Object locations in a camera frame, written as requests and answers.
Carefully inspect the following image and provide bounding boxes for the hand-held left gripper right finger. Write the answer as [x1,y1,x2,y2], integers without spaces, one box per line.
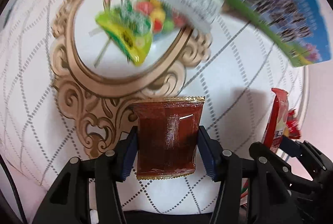
[198,126,303,224]

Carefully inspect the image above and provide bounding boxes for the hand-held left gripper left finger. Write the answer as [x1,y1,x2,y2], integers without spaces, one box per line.
[34,126,138,224]

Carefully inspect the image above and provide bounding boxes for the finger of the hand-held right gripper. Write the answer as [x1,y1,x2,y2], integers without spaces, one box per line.
[249,142,323,191]
[281,137,333,183]

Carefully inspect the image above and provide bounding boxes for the brown snack packet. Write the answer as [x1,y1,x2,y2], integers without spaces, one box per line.
[129,96,206,181]

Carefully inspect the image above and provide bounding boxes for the printed cardboard box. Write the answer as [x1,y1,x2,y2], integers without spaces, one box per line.
[155,0,333,68]

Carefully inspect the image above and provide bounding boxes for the small red snack packet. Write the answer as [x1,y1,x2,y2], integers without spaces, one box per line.
[286,109,302,139]

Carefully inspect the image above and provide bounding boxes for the green colourful candy bag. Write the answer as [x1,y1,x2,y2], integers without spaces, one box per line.
[95,0,188,66]

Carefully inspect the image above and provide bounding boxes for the black cable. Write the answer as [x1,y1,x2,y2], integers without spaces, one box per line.
[0,156,28,224]

